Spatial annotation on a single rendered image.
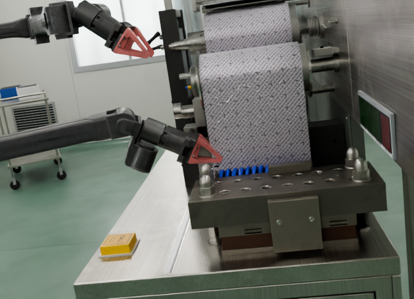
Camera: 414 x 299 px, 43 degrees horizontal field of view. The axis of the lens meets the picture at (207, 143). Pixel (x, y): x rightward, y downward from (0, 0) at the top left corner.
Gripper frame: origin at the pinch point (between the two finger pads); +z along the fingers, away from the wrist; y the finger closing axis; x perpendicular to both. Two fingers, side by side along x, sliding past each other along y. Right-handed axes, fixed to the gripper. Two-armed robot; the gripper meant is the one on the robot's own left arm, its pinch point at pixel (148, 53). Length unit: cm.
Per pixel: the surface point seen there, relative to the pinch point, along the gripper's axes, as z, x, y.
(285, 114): 35.4, 6.1, 4.4
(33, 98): -143, -172, -398
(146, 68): -79, -107, -550
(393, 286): 69, -8, 29
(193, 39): 5.2, 6.6, -23.4
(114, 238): 17.2, -39.1, 14.0
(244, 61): 20.7, 11.1, 3.5
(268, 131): 34.2, 0.6, 4.4
